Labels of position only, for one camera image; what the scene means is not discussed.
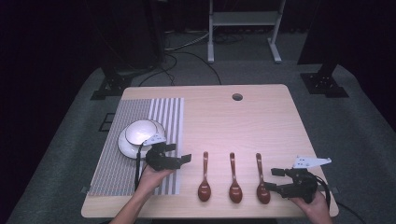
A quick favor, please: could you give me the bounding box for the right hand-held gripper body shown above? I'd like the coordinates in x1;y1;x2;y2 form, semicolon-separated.
276;156;332;203

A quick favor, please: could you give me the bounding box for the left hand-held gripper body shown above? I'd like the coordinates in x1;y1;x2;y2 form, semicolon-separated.
142;133;182;172

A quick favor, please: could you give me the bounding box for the red-brown spoon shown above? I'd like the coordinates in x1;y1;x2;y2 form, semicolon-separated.
255;152;272;205
197;151;212;203
229;152;244;204

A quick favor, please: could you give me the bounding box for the person's left hand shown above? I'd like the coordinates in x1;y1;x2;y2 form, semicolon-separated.
136;165;176;196

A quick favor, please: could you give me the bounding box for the person's right hand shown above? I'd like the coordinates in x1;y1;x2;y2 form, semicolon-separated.
290;191;333;224

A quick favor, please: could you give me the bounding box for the white bowl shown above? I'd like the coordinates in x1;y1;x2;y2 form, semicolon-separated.
124;119;159;147

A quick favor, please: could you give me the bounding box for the grey striped placemat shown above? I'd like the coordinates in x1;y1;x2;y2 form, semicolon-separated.
88;97;185;197

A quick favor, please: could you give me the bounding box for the black stand base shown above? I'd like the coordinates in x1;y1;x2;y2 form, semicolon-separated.
300;63;350;99
90;65;134;101

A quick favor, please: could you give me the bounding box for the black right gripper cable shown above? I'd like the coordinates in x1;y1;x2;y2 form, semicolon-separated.
314;175;365;224

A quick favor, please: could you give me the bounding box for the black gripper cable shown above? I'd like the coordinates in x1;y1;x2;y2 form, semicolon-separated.
134;141;154;192
314;175;365;224

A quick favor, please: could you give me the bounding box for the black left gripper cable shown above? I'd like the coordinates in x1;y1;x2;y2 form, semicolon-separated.
134;141;154;192

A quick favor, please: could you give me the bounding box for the black floor cable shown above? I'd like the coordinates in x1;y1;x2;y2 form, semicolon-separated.
137;50;222;88

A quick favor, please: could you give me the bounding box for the grey floor cable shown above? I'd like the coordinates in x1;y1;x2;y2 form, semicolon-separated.
163;30;210;52

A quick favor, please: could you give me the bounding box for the white metal stand frame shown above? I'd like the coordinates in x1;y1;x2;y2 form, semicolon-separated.
206;0;287;64

